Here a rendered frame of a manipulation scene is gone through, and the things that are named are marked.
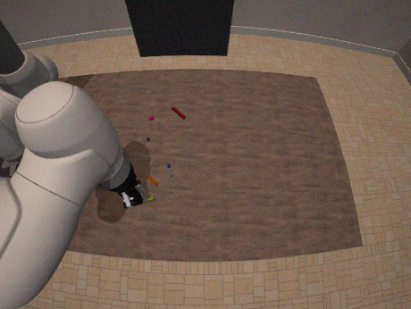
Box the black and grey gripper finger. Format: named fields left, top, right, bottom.
left=122, top=182, right=148, bottom=208
left=132, top=173, right=146, bottom=193

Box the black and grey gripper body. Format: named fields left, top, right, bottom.
left=110, top=163, right=134, bottom=197

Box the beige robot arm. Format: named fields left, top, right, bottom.
left=0, top=21, right=130, bottom=309

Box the red rod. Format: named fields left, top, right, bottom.
left=172, top=107, right=186, bottom=120

